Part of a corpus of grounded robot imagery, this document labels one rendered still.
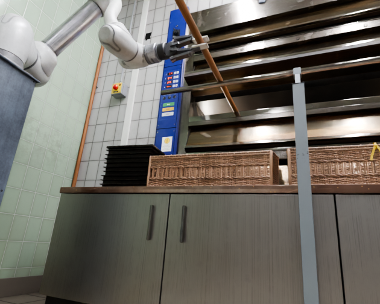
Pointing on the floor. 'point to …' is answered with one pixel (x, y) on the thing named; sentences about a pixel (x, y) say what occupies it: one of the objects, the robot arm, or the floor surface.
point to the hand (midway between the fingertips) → (200, 43)
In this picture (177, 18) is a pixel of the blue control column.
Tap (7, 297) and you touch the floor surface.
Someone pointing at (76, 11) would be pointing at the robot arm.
